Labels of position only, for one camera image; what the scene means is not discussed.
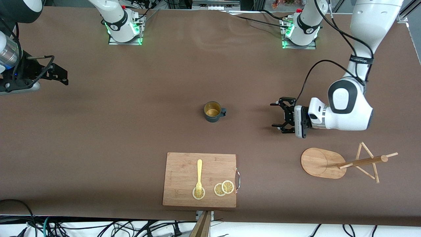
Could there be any orange red object pile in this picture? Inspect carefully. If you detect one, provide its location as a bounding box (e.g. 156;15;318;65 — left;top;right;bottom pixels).
272;0;298;9

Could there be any wooden post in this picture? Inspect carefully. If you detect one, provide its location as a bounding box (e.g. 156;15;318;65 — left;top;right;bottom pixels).
189;211;212;237

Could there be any yellow plastic fork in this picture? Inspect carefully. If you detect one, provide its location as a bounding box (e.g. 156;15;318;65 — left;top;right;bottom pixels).
195;159;203;197

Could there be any wooden cup rack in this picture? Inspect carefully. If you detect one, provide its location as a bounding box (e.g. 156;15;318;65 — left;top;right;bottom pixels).
300;142;399;184

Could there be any aluminium corner profile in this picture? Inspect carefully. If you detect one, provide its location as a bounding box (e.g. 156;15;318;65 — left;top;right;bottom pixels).
400;0;421;23

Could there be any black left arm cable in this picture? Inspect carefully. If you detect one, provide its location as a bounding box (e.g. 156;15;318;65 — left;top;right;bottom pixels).
295;0;375;102

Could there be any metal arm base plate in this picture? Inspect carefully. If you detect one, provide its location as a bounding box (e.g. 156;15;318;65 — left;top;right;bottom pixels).
109;15;144;45
281;18;317;50

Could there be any brown table cover sheet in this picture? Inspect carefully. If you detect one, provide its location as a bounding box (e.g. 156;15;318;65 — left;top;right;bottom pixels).
0;7;421;227

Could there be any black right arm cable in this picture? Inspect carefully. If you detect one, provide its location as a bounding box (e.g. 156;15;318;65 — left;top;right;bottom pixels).
13;20;55;86

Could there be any grey metal frame rail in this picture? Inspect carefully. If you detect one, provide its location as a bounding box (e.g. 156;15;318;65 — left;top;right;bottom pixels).
192;0;240;10

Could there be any teal ribbed cup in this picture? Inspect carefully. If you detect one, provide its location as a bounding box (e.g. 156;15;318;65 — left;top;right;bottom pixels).
203;101;227;123

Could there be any thick black cable loop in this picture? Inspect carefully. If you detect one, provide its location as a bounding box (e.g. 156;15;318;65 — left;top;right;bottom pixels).
0;199;37;237

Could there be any bamboo cutting board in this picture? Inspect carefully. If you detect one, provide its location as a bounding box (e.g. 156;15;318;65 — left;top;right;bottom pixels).
162;152;237;208

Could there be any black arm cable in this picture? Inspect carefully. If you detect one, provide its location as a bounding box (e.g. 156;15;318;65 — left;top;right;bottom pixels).
295;0;375;102
13;20;55;86

